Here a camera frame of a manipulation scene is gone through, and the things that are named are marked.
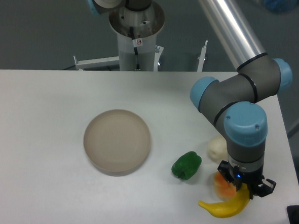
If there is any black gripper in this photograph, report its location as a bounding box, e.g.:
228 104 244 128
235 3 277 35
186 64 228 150
217 161 276 200

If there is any yellow banana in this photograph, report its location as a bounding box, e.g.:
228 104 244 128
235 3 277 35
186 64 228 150
198 183 250 218

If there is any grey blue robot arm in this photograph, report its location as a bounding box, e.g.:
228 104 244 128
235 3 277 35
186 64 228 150
87 0 292 198

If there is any beige round plate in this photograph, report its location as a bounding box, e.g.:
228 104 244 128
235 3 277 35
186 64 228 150
83 109 152 176

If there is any orange bread roll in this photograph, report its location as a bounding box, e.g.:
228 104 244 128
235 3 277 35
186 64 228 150
213 171 237 200

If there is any white garlic bulb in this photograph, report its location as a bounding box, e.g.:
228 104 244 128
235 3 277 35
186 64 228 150
207 135 228 163

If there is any green bell pepper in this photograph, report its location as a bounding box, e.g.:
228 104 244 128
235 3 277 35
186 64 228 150
171 151 202 181

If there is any white metal bracket right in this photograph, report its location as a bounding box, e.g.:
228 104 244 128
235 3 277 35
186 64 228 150
197 40 208 72

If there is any white metal bracket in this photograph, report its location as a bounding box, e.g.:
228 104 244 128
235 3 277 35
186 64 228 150
73 56 119 71
197 40 208 72

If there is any black cable on pedestal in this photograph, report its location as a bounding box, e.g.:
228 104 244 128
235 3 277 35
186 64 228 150
126 26 143 71

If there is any white metal bracket left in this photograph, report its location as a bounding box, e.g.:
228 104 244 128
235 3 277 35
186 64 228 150
73 56 119 71

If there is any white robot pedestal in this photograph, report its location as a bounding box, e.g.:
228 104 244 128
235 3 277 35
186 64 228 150
109 1 165 71

